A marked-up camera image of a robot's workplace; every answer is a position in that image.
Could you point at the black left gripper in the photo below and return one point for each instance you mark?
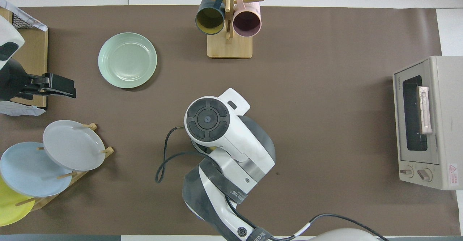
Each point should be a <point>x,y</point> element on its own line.
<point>14,81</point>

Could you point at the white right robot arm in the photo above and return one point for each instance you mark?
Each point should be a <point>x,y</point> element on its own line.
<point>231,136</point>

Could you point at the grey plate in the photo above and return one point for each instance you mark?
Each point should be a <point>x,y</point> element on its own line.
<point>72,145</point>

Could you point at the pale green plate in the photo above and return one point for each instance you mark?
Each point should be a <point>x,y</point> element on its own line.
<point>126,60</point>

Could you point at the light blue plate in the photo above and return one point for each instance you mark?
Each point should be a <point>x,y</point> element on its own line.
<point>29,172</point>

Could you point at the wooden plate rack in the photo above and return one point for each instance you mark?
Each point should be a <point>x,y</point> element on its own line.
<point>47,201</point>

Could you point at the yellow plate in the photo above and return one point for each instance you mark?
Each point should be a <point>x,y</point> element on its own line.
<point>11,208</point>

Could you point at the white patterned cloth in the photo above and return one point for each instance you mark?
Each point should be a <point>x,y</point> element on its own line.
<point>7,4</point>
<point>21,110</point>

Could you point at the light wooden board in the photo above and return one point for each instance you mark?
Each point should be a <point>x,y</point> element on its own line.
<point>3,12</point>

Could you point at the dark teal mug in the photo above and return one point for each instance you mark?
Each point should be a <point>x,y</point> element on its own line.
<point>209,18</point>

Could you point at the wooden mug tree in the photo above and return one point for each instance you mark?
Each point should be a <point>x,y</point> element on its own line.
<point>229,49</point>

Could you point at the pink ribbed mug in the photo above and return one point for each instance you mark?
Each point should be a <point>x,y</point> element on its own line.
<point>247,22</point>

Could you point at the brown table mat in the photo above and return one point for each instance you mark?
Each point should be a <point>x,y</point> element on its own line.
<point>325,53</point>

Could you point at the beige toaster oven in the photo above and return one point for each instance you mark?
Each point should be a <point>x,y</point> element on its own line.
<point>448,107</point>

